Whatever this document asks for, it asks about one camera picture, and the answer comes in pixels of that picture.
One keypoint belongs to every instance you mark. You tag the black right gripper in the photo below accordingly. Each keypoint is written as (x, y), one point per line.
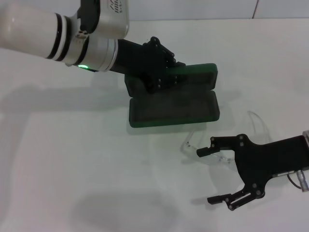
(260, 159)

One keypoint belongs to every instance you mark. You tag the right gripper silver connector plug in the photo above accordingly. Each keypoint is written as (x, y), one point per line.
(303, 181)

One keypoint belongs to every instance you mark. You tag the green glasses case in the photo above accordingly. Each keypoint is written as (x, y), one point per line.
(173, 113)

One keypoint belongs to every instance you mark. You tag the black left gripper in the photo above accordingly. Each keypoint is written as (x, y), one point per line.
(135, 60)

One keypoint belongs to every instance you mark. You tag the clear plastic glasses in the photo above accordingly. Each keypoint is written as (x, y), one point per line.
(187, 146)

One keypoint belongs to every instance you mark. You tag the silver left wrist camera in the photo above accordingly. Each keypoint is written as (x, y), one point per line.
(111, 19)

